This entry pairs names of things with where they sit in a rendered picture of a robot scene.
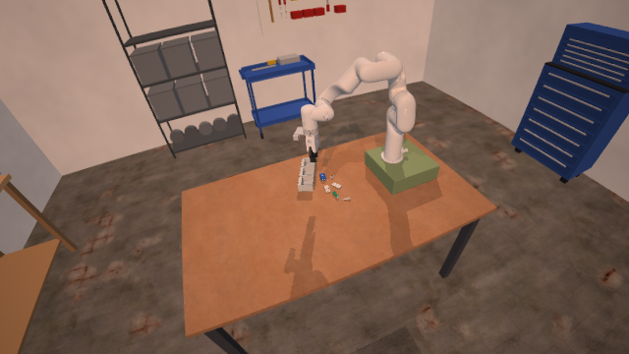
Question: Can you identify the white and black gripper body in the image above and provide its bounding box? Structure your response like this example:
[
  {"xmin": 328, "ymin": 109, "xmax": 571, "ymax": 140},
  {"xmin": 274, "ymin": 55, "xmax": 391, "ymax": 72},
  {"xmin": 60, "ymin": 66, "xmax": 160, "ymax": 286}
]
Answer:
[{"xmin": 305, "ymin": 132, "xmax": 319, "ymax": 153}]

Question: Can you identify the grey rack of labelled bins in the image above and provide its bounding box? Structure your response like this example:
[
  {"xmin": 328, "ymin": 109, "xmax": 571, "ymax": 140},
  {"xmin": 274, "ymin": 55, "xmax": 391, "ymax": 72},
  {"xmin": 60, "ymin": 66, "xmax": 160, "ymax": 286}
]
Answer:
[{"xmin": 298, "ymin": 157, "xmax": 315, "ymax": 192}]

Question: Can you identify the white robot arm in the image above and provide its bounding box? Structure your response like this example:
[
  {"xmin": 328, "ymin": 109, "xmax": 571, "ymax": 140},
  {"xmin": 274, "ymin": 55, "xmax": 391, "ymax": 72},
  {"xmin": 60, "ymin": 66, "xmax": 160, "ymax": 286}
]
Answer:
[{"xmin": 293, "ymin": 52, "xmax": 416, "ymax": 163}]

